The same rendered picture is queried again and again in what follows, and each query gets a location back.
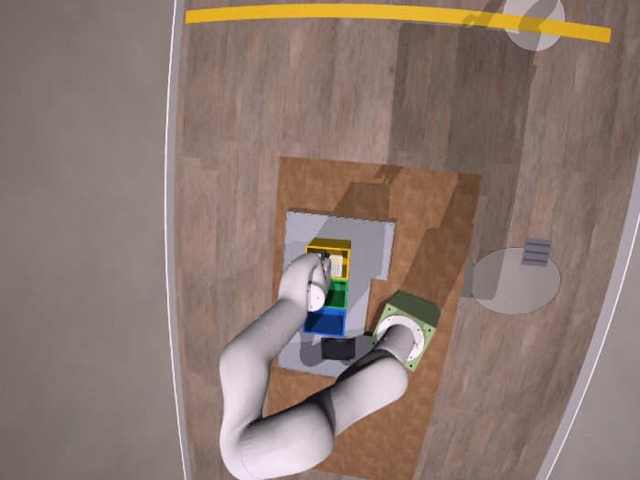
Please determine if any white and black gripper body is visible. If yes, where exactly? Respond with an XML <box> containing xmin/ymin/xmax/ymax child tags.
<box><xmin>321</xmin><ymin>258</ymin><xmax>331</xmax><ymax>277</ymax></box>

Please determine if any blue bin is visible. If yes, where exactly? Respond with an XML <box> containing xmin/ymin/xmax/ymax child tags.
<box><xmin>303</xmin><ymin>307</ymin><xmax>346</xmax><ymax>337</ymax></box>

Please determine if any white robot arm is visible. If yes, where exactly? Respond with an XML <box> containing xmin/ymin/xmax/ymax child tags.
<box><xmin>219</xmin><ymin>252</ymin><xmax>424</xmax><ymax>480</ymax></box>

